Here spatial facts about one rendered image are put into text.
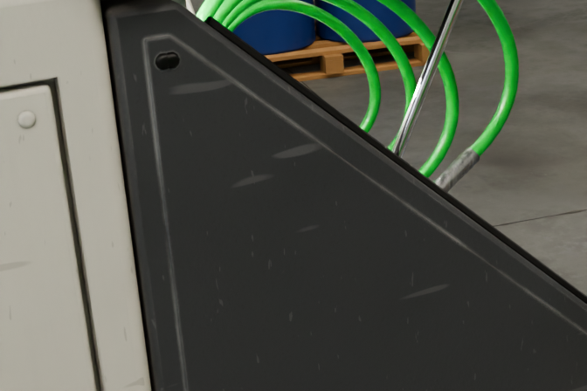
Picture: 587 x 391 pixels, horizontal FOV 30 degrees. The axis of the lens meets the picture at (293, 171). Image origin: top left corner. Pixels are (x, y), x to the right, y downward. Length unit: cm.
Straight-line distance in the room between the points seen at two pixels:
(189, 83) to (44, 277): 13
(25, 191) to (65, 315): 8
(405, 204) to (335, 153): 6
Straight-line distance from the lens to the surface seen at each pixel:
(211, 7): 98
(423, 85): 72
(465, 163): 113
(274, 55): 600
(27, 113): 59
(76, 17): 59
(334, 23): 130
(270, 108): 63
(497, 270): 75
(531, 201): 421
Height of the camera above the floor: 156
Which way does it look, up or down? 20 degrees down
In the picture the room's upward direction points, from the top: 4 degrees counter-clockwise
